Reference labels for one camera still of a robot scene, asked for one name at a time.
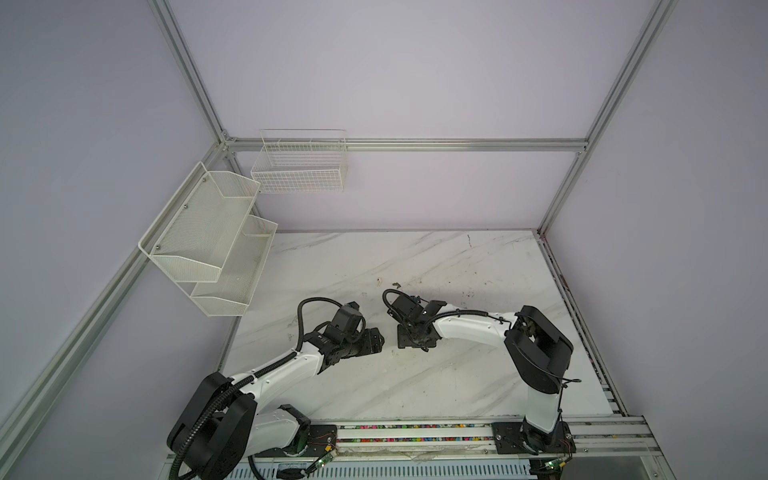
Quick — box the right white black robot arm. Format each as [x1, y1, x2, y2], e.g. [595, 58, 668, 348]
[382, 289, 574, 454]

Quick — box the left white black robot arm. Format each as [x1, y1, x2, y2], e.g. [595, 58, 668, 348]
[166, 296, 385, 479]

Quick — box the lower white mesh shelf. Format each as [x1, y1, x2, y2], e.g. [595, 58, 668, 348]
[191, 215, 278, 317]

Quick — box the white mesh shelf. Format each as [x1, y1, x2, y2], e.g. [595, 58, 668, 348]
[191, 215, 278, 317]
[138, 163, 260, 283]

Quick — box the upper white mesh shelf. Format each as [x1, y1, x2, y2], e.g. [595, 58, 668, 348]
[138, 163, 260, 283]

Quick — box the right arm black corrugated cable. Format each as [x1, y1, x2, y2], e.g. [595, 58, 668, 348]
[382, 288, 511, 328]

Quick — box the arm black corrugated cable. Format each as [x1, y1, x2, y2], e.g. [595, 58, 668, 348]
[170, 296, 346, 480]
[382, 288, 511, 328]

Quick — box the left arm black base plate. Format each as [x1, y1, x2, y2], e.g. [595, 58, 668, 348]
[254, 424, 338, 459]

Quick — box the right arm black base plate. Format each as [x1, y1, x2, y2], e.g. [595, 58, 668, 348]
[491, 419, 576, 456]

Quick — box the white wire basket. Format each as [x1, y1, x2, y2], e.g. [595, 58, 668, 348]
[251, 129, 348, 194]

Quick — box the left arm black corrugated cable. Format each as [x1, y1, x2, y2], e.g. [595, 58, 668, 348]
[170, 296, 346, 480]

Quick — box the aluminium front rail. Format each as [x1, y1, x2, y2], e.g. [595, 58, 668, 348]
[158, 415, 664, 464]

